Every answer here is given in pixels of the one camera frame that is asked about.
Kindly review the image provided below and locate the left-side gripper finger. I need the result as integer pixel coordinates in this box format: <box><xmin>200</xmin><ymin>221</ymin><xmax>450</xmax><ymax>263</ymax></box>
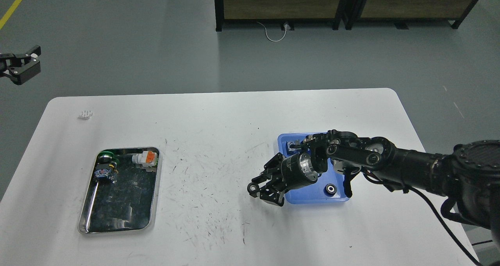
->
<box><xmin>7</xmin><ymin>60</ymin><xmax>41</xmax><ymax>86</ymax></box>
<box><xmin>0</xmin><ymin>45</ymin><xmax>41</xmax><ymax>68</ymax></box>

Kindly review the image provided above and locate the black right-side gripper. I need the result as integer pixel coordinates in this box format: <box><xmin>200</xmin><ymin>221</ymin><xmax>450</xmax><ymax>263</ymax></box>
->
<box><xmin>249</xmin><ymin>152</ymin><xmax>321</xmax><ymax>207</ymax></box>

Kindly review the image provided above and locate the black gear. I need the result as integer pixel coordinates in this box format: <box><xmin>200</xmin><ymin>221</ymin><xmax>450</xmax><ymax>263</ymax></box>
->
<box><xmin>247</xmin><ymin>182</ymin><xmax>259</xmax><ymax>195</ymax></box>
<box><xmin>324</xmin><ymin>184</ymin><xmax>338</xmax><ymax>197</ymax></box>

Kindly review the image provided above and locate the black right-side robot arm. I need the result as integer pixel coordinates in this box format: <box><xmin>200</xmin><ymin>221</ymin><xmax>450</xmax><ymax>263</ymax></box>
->
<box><xmin>247</xmin><ymin>130</ymin><xmax>500</xmax><ymax>266</ymax></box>

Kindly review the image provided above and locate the silver metal tray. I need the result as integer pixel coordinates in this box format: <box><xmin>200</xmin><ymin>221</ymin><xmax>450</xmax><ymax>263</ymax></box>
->
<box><xmin>77</xmin><ymin>147</ymin><xmax>161</xmax><ymax>235</ymax></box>

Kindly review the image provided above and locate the small white plastic piece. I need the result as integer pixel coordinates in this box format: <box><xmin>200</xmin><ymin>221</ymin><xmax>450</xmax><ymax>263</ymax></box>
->
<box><xmin>77</xmin><ymin>111</ymin><xmax>93</xmax><ymax>120</ymax></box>

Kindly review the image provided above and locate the wooden cabinet left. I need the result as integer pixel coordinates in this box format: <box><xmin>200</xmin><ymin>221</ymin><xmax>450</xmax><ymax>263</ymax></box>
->
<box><xmin>214</xmin><ymin>0</ymin><xmax>355</xmax><ymax>32</ymax></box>

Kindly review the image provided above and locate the wooden cabinet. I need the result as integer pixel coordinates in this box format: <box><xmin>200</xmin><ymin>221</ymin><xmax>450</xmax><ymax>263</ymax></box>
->
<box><xmin>343</xmin><ymin>0</ymin><xmax>474</xmax><ymax>30</ymax></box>
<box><xmin>214</xmin><ymin>0</ymin><xmax>355</xmax><ymax>32</ymax></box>

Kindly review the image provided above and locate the wooden cabinet right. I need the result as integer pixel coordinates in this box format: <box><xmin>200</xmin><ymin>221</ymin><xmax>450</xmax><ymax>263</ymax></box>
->
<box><xmin>343</xmin><ymin>0</ymin><xmax>474</xmax><ymax>30</ymax></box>

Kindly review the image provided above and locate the red push button switch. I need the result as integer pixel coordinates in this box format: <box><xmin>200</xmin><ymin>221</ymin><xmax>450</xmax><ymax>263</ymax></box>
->
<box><xmin>285</xmin><ymin>140</ymin><xmax>302</xmax><ymax>156</ymax></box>

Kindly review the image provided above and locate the orange white switch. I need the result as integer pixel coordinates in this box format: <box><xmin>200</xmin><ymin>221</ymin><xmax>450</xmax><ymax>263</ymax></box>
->
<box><xmin>132</xmin><ymin>150</ymin><xmax>158</xmax><ymax>168</ymax></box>

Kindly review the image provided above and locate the green push button switch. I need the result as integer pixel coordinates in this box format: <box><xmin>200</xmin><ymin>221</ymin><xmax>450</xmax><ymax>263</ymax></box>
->
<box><xmin>93</xmin><ymin>150</ymin><xmax>120</xmax><ymax>184</ymax></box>

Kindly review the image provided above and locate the white cable on floor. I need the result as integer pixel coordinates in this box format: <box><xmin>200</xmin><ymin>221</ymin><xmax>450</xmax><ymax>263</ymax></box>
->
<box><xmin>256</xmin><ymin>21</ymin><xmax>294</xmax><ymax>43</ymax></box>

